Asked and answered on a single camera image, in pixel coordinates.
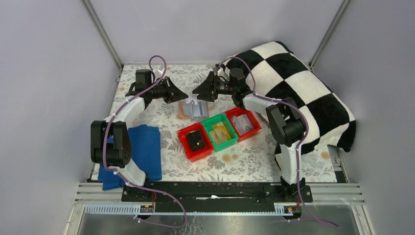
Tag floral patterned table mat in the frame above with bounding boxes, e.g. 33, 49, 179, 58
111, 65, 337, 183

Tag green plastic bin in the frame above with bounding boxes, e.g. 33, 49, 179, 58
202, 113, 239, 152

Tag blue folded cloth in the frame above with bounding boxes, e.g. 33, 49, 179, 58
98, 124, 162, 191

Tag aluminium frame rail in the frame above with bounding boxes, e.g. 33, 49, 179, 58
75, 182, 366, 216

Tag left red plastic bin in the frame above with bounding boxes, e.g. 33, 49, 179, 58
178, 122, 214, 163

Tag black white checkered blanket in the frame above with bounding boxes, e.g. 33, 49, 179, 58
221, 41, 357, 154

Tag right red plastic bin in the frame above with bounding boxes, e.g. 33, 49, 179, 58
225, 107, 262, 142

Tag black card stack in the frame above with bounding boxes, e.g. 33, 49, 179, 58
185, 130, 205, 151

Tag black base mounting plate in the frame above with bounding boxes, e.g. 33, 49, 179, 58
121, 181, 313, 203

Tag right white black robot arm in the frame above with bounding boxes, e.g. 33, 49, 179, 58
192, 65, 308, 194

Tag gold credit cards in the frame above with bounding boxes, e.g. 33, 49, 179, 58
209, 122, 231, 145

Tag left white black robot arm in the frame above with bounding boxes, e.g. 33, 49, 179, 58
90, 69, 188, 188

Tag silver white credit cards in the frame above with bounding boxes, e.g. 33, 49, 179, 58
231, 114, 254, 135

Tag red plastic bin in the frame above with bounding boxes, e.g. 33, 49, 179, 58
225, 107, 262, 142
178, 122, 214, 163

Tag silver grey credit card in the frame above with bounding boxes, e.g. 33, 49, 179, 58
185, 94, 198, 105

